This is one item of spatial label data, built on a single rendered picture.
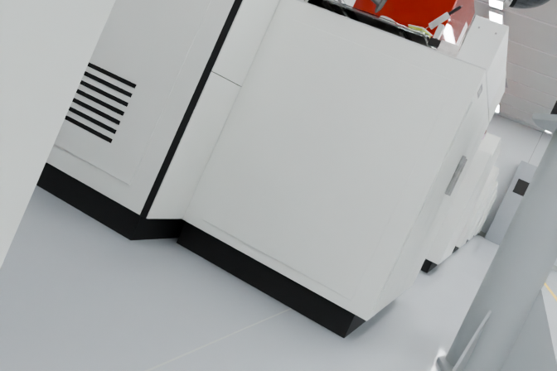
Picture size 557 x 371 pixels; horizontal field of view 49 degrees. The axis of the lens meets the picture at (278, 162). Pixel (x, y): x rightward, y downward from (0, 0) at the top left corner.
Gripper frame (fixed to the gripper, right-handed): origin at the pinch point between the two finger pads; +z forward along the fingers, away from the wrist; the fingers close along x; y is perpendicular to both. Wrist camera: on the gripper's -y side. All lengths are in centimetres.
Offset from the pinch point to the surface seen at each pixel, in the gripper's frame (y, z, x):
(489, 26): -18, 3, 53
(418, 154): -14, 43, 58
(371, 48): 7, 21, 45
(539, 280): -67, 61, 51
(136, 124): 58, 67, 40
